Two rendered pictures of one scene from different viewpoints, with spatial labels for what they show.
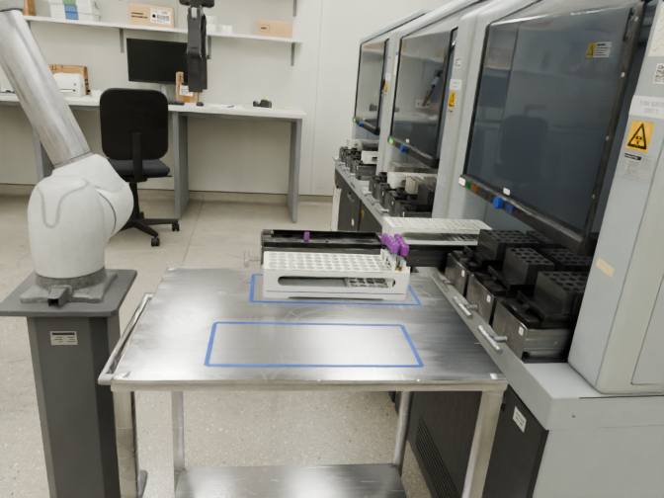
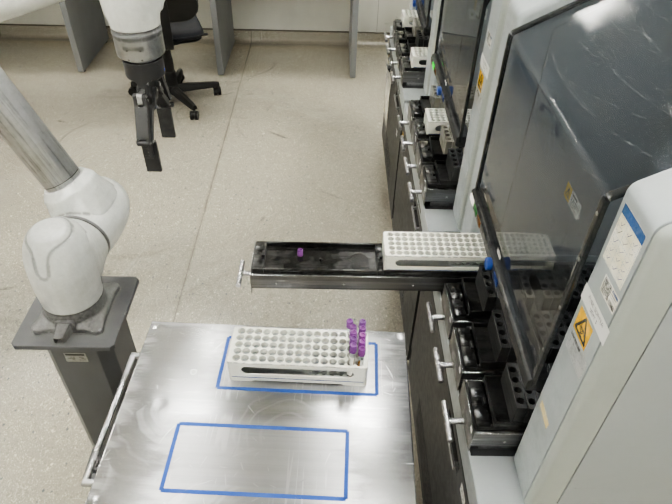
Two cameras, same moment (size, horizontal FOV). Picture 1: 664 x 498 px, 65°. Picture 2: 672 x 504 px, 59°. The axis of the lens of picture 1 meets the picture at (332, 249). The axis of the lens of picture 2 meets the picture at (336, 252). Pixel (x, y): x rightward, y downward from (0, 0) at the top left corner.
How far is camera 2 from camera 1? 68 cm
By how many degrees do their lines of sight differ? 23
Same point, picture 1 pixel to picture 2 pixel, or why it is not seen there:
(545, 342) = (493, 441)
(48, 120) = (28, 152)
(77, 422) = (101, 409)
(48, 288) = (54, 321)
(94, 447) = not seen: hidden behind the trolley
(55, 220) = (47, 274)
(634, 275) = (559, 444)
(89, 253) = (84, 293)
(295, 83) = not seen: outside the picture
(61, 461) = (95, 431)
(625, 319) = (550, 469)
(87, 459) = not seen: hidden behind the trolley
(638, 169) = (576, 358)
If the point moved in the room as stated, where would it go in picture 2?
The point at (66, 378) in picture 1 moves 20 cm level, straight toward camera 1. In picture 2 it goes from (85, 382) to (88, 444)
